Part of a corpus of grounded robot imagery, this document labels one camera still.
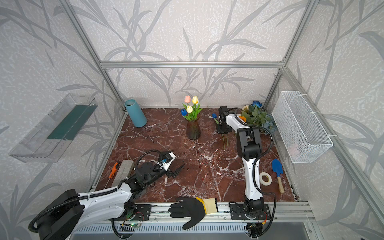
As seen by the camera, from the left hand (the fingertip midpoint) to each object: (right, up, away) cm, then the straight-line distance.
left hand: (180, 154), depth 79 cm
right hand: (+26, +13, +28) cm, 41 cm away
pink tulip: (+3, +30, +6) cm, 31 cm away
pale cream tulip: (+5, +24, 0) cm, 24 cm away
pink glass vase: (+6, +12, +14) cm, 20 cm away
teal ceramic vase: (-33, +21, +21) cm, 44 cm away
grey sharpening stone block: (-33, -11, +6) cm, 35 cm away
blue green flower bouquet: (+50, +22, +27) cm, 60 cm away
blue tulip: (+2, +22, 0) cm, 22 cm away
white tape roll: (+48, -18, +4) cm, 51 cm away
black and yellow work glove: (+8, -27, -5) cm, 28 cm away
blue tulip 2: (+21, +21, +34) cm, 45 cm away
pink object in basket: (+58, +3, -5) cm, 58 cm away
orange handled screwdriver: (-39, -10, +8) cm, 41 cm away
